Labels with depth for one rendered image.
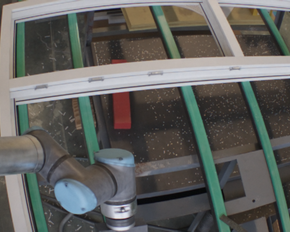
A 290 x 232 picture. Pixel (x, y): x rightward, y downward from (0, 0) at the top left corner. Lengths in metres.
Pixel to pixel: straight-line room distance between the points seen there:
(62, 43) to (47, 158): 1.97
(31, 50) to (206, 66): 1.49
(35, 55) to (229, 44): 1.45
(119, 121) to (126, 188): 0.78
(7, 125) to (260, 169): 0.85
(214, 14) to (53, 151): 1.05
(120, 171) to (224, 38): 0.89
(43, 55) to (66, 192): 1.96
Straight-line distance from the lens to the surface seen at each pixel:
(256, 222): 1.81
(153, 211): 1.89
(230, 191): 1.99
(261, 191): 1.68
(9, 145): 1.05
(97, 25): 2.77
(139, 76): 1.75
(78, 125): 2.68
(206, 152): 1.68
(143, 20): 2.33
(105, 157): 1.21
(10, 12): 1.98
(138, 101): 2.10
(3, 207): 2.51
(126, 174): 1.22
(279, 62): 1.94
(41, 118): 2.76
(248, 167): 1.71
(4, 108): 1.66
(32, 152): 1.12
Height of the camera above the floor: 2.27
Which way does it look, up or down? 54 degrees down
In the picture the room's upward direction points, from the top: 9 degrees clockwise
